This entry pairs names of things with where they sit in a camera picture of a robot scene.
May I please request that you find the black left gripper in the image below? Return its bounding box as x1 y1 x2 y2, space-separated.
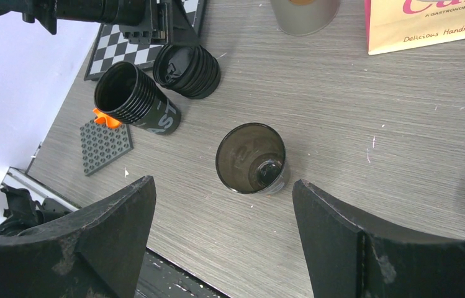
22 0 199 47

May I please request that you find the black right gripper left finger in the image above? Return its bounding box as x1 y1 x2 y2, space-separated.
0 176 156 297

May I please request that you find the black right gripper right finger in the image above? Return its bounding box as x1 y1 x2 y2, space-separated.
292 179 465 297

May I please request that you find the single black coffee cup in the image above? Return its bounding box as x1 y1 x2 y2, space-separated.
215 122 291 195

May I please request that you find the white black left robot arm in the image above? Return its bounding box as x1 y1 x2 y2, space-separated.
0 0 199 47

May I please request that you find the black white chessboard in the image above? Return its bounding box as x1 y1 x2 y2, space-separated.
84 0 207 82

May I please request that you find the black lid stack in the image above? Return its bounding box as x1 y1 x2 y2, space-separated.
152 45 221 99

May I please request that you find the black cup stack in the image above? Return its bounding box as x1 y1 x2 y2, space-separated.
94 61 182 135

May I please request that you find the orange curved pipe piece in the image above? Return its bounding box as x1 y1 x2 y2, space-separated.
93 108 123 129

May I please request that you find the grey studded baseplate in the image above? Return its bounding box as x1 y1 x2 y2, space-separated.
79 120 133 176

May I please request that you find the grey holder cup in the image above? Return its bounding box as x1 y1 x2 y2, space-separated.
270 0 341 36

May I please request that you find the pink cakes paper bag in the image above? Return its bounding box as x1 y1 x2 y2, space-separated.
364 0 465 55

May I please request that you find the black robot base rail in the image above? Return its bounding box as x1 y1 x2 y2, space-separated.
0 166 229 298

